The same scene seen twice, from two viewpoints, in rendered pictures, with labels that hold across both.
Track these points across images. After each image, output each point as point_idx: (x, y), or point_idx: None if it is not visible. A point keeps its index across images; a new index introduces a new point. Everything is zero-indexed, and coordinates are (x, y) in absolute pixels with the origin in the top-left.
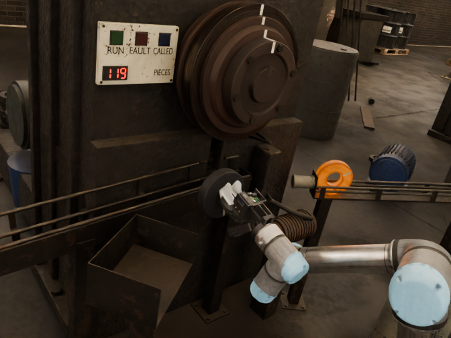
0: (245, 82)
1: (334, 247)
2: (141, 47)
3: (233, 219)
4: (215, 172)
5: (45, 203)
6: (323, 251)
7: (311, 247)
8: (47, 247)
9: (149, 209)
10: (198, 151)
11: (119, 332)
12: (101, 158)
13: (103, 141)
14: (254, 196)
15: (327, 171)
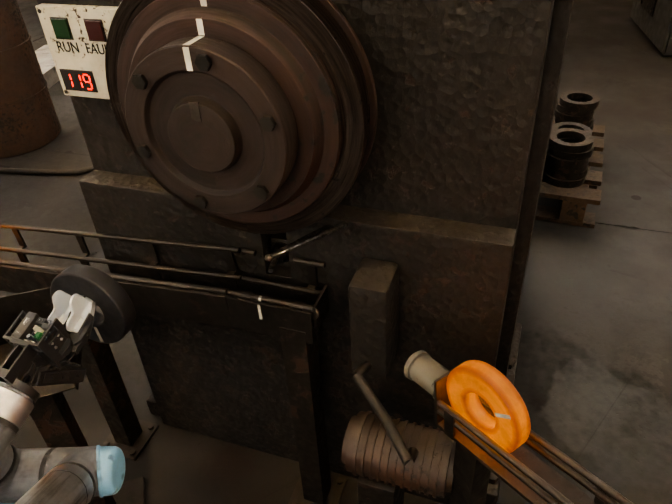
0: (161, 124)
1: (30, 498)
2: (100, 44)
3: (294, 371)
4: (71, 266)
5: (39, 230)
6: (29, 491)
7: (64, 473)
8: (19, 279)
9: (126, 288)
10: (238, 231)
11: (200, 434)
12: (87, 196)
13: (101, 174)
14: (45, 329)
15: (461, 381)
